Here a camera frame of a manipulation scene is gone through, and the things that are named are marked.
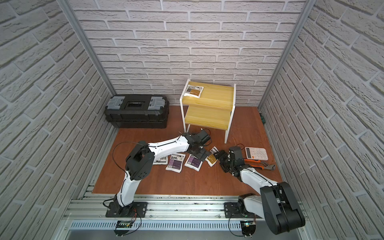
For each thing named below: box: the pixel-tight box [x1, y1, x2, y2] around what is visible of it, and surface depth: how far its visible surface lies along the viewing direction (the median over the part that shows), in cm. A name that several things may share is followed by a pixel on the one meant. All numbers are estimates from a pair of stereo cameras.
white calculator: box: [245, 147, 269, 161], surface depth 95 cm
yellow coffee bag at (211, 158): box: [205, 146, 219, 167], surface depth 92 cm
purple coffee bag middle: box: [184, 154, 203, 172], surface depth 91 cm
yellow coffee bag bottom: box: [184, 84, 204, 98], surface depth 82 cm
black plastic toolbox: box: [104, 94, 170, 129], surface depth 99 cm
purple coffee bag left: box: [165, 154, 186, 173], surface depth 91 cm
